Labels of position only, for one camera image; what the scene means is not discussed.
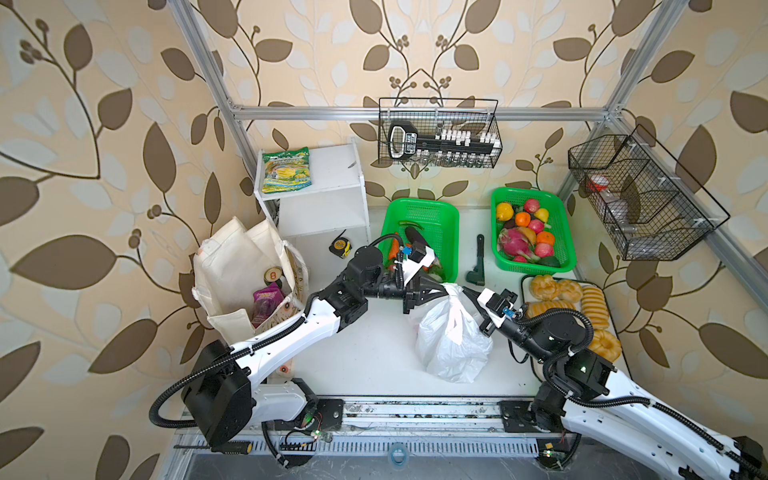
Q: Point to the black yellow screwdriver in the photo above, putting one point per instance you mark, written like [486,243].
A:
[238,447]

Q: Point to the glazed ring bread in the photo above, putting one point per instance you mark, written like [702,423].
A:
[606,345]

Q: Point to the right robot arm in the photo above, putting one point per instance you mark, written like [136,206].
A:
[586,394]

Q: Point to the pink dragon fruit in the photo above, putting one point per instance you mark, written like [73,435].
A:
[514,244]

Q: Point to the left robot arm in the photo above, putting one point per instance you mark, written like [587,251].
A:
[227,392]

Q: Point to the green white drink can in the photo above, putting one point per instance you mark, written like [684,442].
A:
[273,275]

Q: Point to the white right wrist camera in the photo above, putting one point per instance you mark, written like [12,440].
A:
[499,305]

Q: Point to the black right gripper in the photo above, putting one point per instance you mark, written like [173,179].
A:
[487,326]

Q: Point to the bread tray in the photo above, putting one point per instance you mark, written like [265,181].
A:
[543,293]

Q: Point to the cream floral tote bag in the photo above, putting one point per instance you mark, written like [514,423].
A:
[229,268]

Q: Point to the white plastic bag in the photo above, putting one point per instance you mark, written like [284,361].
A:
[449,342]

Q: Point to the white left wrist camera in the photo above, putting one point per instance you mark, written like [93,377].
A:
[420,256]

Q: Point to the yellow green apple tea bag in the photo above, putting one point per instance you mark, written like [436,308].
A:
[286,171]

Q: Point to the yellow lemon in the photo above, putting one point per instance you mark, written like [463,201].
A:
[504,212]

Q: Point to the purple eggplant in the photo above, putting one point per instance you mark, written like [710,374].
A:
[415,237]

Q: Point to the black wire basket right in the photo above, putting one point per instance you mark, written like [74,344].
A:
[652,206]

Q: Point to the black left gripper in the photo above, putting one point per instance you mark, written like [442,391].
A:
[422,285]

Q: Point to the orange fruit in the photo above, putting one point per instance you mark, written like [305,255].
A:
[522,219]

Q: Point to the green vegetable basket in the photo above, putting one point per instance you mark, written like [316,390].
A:
[438,222]

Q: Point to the white shelf rack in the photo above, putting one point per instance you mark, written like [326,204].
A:
[333,205]

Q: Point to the black yellow tape measure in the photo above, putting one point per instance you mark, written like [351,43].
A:
[340,246]

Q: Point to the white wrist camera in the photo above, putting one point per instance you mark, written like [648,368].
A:
[499,305]
[420,256]

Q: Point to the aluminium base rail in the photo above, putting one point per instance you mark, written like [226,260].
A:
[411,427]

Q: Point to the black wire basket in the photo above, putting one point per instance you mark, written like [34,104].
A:
[439,132]
[652,206]

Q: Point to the green fruit basket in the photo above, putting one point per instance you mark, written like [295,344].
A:
[548,232]

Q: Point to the purple snack bag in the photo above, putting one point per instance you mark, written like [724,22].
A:
[266,302]

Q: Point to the black wire basket back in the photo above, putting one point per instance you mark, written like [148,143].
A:
[439,132]

